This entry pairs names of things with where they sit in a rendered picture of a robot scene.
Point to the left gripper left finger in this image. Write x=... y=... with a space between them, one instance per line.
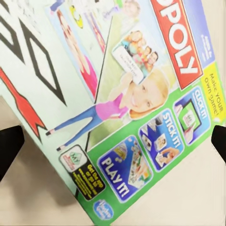
x=11 y=141

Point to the board game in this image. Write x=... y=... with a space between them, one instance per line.
x=115 y=93

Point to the bed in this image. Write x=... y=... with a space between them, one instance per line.
x=191 y=194

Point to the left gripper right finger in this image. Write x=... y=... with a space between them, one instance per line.
x=218 y=139

